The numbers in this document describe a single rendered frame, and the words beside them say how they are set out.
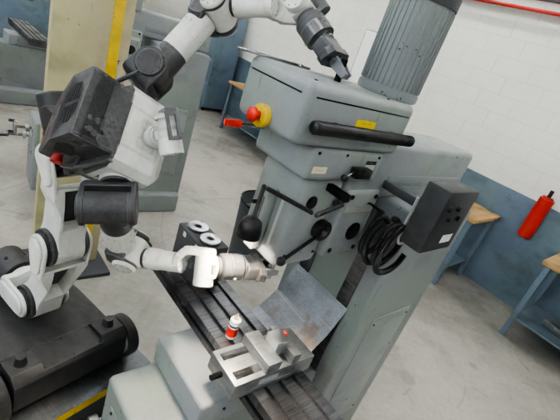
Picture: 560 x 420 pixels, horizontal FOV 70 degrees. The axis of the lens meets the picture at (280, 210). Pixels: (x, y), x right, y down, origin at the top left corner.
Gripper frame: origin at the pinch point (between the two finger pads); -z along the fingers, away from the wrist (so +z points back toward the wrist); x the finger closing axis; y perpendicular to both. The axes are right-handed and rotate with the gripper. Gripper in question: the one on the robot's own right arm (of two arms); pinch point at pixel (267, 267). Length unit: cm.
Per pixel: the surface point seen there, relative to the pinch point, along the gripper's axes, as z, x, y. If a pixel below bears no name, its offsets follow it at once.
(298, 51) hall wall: -291, 565, -51
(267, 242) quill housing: 7.9, -6.3, -14.2
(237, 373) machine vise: 11.8, -22.7, 24.7
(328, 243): -13.7, -8.8, -16.8
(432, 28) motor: -22, -3, -88
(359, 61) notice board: -324, 432, -71
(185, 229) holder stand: 16.3, 43.9, 13.4
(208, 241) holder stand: 9.2, 33.2, 11.8
